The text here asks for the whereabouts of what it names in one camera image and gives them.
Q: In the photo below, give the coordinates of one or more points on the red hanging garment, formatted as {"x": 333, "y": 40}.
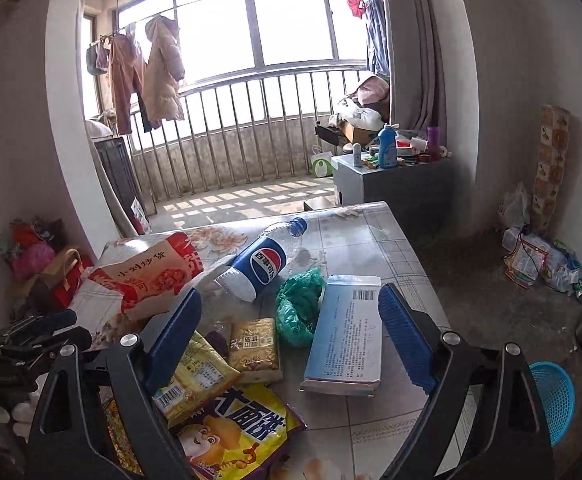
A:
{"x": 356, "y": 6}

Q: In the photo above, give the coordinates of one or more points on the green plastic bag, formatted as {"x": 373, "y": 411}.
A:
{"x": 298, "y": 305}

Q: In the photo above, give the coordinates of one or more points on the pink padded coat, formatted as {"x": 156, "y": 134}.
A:
{"x": 163, "y": 75}

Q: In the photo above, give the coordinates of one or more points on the large metal frame window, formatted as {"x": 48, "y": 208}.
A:
{"x": 291, "y": 25}

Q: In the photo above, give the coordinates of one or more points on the light blue cardboard box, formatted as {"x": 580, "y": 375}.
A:
{"x": 346, "y": 335}

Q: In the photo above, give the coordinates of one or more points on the blue plaid hanging garment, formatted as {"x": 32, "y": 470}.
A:
{"x": 377, "y": 35}

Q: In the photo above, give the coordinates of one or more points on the grey cabinet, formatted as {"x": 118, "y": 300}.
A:
{"x": 396, "y": 185}

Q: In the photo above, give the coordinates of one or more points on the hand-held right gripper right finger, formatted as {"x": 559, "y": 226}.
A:
{"x": 406, "y": 340}

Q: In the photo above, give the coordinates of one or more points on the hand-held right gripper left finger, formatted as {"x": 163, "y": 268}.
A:
{"x": 171, "y": 340}

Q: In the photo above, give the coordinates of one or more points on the orange patterned snack packet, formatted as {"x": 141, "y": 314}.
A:
{"x": 118, "y": 430}

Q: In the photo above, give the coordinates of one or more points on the white and green paper bag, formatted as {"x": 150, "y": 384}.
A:
{"x": 321, "y": 164}

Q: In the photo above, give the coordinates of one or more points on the grey hanging garment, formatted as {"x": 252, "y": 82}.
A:
{"x": 97, "y": 59}

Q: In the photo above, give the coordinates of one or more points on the metal balcony railing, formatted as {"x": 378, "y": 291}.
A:
{"x": 251, "y": 130}

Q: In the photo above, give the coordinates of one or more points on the clear bottle with blue label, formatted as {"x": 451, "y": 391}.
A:
{"x": 266, "y": 265}

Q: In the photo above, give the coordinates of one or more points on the pile of coloured bags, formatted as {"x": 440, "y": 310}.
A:
{"x": 41, "y": 260}

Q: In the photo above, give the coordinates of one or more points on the black folding panel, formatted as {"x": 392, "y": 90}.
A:
{"x": 116, "y": 175}

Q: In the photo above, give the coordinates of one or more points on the purple cup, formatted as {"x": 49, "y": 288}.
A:
{"x": 433, "y": 139}

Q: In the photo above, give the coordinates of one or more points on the dark purple wrapper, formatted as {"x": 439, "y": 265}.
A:
{"x": 217, "y": 342}

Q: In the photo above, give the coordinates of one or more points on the pile of snack packets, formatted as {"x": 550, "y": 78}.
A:
{"x": 536, "y": 260}

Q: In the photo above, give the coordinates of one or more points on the white plastic bag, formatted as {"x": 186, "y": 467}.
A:
{"x": 513, "y": 207}
{"x": 361, "y": 115}

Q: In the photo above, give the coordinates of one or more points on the black box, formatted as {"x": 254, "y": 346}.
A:
{"x": 327, "y": 133}

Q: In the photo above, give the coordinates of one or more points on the purple and yellow snack packet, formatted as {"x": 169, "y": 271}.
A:
{"x": 241, "y": 430}

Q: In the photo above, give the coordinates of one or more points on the blue detergent bottle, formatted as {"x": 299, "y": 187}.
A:
{"x": 387, "y": 147}

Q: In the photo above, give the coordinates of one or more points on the brown cardboard box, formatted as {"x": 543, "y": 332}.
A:
{"x": 358, "y": 134}

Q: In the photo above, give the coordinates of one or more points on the floral plastic tablecloth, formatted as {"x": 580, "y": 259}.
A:
{"x": 361, "y": 250}

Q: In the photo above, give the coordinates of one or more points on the crumpled clear wrapper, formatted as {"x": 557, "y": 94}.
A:
{"x": 347, "y": 212}

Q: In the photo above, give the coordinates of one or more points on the red and white paper bag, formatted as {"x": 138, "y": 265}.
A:
{"x": 146, "y": 280}

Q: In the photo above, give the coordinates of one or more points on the gold snack packet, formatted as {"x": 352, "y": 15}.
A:
{"x": 253, "y": 347}

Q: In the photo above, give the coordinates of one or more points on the pink clothing pile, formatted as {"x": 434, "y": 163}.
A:
{"x": 372, "y": 91}

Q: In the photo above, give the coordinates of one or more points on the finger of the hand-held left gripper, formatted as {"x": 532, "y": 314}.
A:
{"x": 46, "y": 321}
{"x": 56, "y": 342}

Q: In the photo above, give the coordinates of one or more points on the pink hanging garment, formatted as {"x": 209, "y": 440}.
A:
{"x": 123, "y": 80}

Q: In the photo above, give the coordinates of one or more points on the patterned rolled mat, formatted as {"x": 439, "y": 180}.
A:
{"x": 551, "y": 170}

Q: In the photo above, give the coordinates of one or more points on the blue plastic basket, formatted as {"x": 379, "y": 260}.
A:
{"x": 553, "y": 400}

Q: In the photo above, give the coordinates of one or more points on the grey curtain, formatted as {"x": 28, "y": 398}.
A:
{"x": 416, "y": 35}

